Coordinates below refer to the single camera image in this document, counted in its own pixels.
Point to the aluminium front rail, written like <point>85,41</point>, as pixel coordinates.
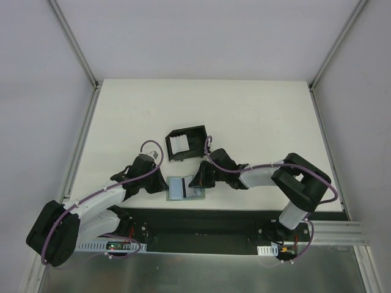
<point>339,233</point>

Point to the black plastic card box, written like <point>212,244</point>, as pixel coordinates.
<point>186,143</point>

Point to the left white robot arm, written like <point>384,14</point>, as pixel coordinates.
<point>60,228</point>

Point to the left white cable duct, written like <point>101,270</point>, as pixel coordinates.
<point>113,246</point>

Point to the right white cable duct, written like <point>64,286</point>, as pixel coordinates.
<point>271,250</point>

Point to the aluminium frame post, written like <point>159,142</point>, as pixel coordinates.
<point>352,19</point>
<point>72,41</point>

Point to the left aluminium frame post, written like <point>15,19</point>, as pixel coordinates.
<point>72,41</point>

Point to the white cable duct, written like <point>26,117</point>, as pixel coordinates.
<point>113,246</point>
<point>271,250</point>

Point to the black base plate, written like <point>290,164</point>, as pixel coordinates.
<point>219,232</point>

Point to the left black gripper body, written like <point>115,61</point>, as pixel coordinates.
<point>152,183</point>

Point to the right aluminium frame post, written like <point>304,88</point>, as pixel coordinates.
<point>352,19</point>

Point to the green leather card holder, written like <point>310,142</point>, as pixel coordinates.
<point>191,193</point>

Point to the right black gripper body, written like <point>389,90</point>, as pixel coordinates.
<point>203,176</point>

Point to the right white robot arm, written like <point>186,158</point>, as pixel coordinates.
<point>299,180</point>

